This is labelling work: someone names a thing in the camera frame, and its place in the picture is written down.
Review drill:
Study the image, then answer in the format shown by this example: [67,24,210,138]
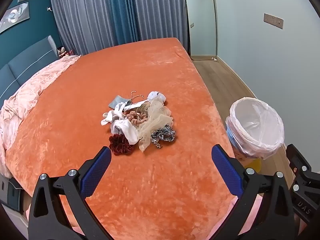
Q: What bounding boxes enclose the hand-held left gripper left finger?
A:
[28,146,112,240]

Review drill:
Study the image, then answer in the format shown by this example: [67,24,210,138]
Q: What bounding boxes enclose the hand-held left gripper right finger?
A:
[211,144,295,240]

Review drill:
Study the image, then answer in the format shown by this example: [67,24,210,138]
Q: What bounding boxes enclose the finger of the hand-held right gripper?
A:
[286,144,320,230]

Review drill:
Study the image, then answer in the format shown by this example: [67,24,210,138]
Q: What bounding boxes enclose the yellow trash can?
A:
[226,124,263,173]

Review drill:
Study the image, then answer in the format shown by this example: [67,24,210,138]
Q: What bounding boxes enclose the dark red scrunchie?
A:
[109,134,134,155]

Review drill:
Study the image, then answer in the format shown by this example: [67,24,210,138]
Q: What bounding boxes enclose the white terry sock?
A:
[111,119,138,145]

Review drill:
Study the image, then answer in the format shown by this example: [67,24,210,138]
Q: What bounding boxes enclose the white plastic bin liner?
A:
[226,97,285,160]

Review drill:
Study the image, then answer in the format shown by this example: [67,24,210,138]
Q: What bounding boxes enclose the white ribbed sock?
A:
[101,102,127,127]

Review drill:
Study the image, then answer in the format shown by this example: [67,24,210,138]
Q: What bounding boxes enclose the pink scrunchie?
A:
[125,110,148,125]

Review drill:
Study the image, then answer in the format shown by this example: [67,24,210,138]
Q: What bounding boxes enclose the leopard print scrunchie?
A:
[150,124,177,148]

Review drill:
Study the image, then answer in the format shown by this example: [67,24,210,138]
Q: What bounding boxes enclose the grey velvet drawstring pouch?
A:
[108,95,132,109]

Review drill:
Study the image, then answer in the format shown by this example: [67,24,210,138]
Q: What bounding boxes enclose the beige tulle cloth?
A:
[136,99,173,152]

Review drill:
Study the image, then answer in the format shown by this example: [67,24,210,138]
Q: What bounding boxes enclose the grey nightstand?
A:
[0,174,28,220]

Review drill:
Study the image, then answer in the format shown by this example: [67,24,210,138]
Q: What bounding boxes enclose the pale lavender sock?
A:
[147,92,167,105]

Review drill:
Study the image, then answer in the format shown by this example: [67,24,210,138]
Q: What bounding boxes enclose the pink quilt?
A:
[0,54,82,178]

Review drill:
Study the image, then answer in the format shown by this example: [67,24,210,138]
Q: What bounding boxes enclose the orange plush blanket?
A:
[5,37,239,240]

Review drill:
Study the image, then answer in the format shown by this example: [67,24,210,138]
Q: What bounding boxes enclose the blue padded headboard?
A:
[0,35,62,110]

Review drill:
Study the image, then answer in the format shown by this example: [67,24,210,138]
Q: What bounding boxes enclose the tall gold-framed mirror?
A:
[184,0,217,61]

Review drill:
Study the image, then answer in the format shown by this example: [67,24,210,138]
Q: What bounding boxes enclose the blue curtain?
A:
[107,0,138,46]

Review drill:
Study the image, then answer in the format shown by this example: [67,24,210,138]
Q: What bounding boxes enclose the bronze wall switch panel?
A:
[263,13,284,29]

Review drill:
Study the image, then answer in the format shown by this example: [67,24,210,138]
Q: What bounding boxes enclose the long framed wall picture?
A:
[0,1,29,34]

